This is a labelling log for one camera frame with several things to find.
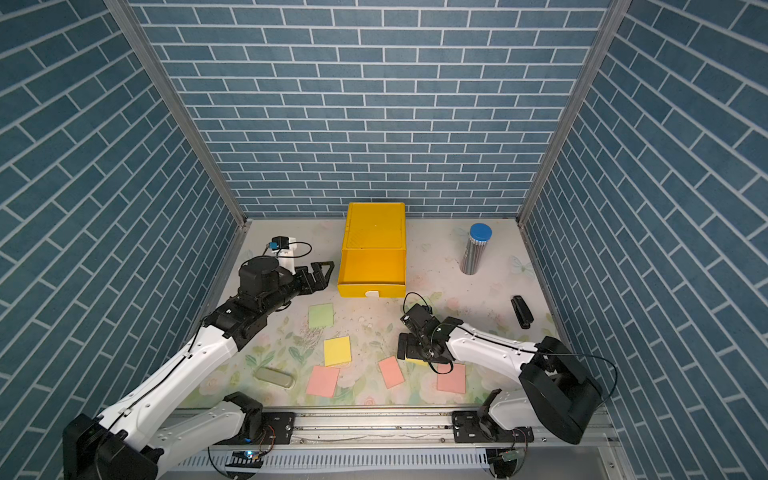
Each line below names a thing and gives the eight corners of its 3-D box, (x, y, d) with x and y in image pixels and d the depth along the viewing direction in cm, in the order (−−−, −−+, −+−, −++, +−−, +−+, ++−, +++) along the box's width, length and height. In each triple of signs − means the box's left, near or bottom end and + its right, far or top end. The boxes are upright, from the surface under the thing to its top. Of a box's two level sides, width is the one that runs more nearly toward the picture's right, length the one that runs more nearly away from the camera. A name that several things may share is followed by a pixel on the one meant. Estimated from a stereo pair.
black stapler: (522, 329, 94) (526, 324, 91) (508, 301, 100) (512, 296, 97) (532, 328, 94) (537, 322, 91) (518, 300, 101) (522, 294, 98)
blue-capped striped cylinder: (461, 276, 106) (473, 239, 91) (459, 260, 111) (469, 222, 96) (479, 276, 106) (494, 239, 91) (476, 260, 111) (489, 222, 96)
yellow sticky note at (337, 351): (325, 366, 86) (324, 364, 84) (325, 342, 90) (324, 339, 89) (351, 362, 87) (350, 359, 85) (350, 338, 91) (349, 335, 90)
